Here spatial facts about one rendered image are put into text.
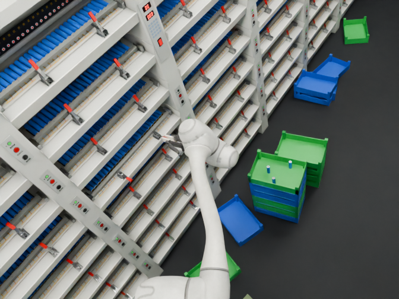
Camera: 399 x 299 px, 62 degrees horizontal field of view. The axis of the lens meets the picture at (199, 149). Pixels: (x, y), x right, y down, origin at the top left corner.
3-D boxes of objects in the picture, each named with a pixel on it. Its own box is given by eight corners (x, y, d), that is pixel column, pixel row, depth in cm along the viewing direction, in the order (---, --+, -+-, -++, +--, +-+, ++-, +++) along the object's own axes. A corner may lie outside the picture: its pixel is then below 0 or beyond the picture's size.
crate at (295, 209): (306, 186, 217) (306, 180, 211) (297, 213, 208) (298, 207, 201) (262, 175, 229) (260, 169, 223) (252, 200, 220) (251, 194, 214)
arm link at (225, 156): (218, 146, 147) (203, 131, 138) (246, 153, 137) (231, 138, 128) (207, 167, 145) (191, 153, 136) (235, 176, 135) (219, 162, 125)
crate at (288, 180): (306, 166, 198) (307, 159, 192) (298, 195, 189) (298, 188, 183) (259, 156, 211) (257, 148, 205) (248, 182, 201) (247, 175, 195)
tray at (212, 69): (249, 43, 202) (252, 25, 190) (191, 110, 180) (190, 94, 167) (222, 29, 208) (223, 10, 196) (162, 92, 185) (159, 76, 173)
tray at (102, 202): (180, 121, 176) (180, 111, 168) (102, 212, 153) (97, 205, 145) (151, 104, 182) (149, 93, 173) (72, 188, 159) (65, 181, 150)
